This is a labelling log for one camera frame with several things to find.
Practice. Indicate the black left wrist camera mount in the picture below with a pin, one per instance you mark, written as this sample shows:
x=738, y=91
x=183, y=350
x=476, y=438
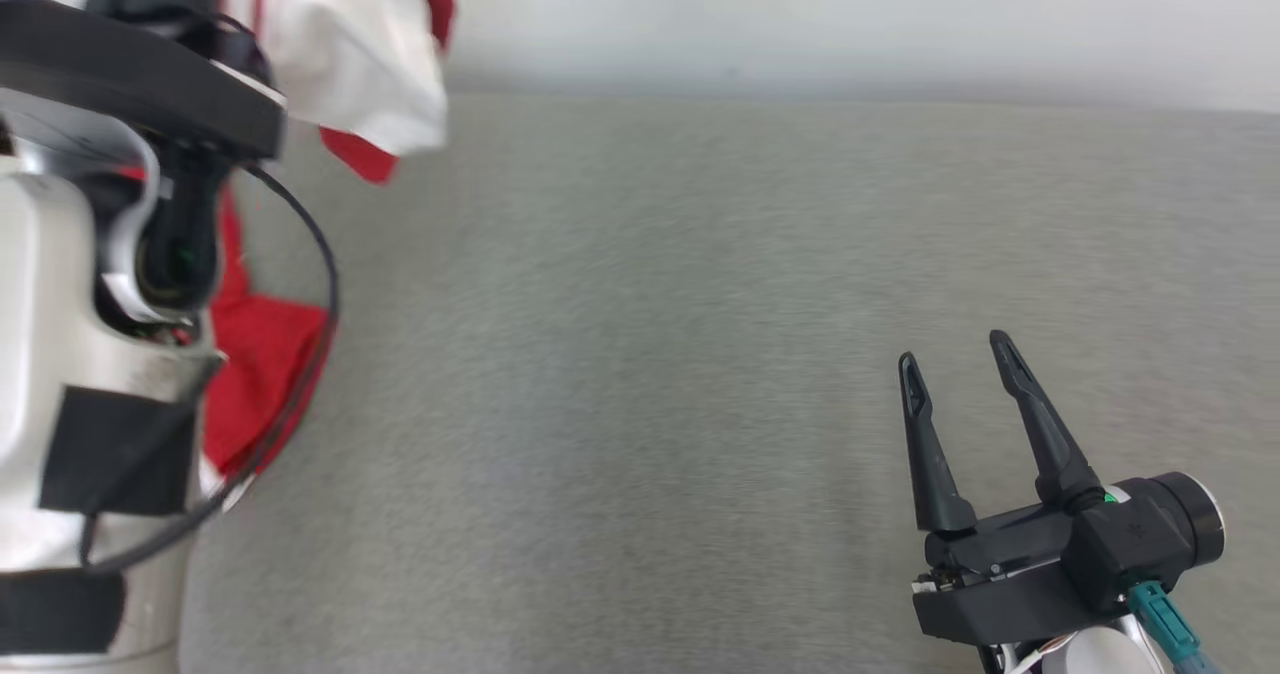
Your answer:
x=100, y=64

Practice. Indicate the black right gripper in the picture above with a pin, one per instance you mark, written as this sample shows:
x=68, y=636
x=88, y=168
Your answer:
x=1010, y=544

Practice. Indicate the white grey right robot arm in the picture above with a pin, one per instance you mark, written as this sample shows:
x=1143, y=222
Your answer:
x=1100, y=656

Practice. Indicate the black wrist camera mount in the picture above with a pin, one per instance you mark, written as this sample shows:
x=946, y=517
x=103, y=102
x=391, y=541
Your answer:
x=100, y=64
x=1150, y=534

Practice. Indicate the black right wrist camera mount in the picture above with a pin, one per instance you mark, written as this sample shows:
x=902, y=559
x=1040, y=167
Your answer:
x=1150, y=534

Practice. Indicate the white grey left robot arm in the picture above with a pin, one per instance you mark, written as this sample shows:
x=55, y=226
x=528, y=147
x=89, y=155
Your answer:
x=40, y=254

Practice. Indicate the red white basketball jersey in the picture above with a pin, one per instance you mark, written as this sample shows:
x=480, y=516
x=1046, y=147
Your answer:
x=350, y=44

